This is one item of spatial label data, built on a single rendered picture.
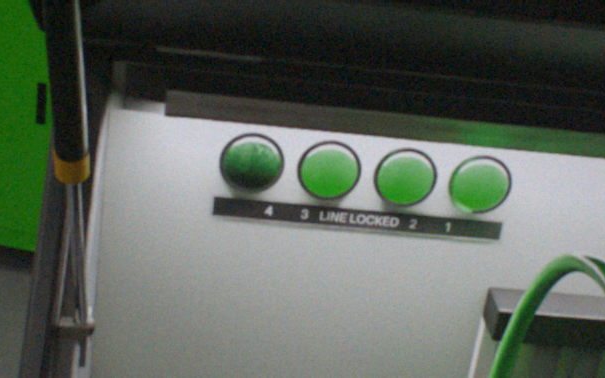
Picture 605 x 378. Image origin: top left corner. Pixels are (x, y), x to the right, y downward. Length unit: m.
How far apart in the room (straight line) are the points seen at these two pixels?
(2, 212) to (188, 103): 2.64
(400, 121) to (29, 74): 2.47
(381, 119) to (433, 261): 0.15
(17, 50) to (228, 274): 2.37
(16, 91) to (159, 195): 2.41
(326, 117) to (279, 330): 0.20
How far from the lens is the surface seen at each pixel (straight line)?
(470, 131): 0.88
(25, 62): 3.28
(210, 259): 0.94
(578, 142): 0.91
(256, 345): 0.98
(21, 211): 3.45
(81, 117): 0.63
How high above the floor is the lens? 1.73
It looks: 24 degrees down
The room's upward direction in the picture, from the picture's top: 8 degrees clockwise
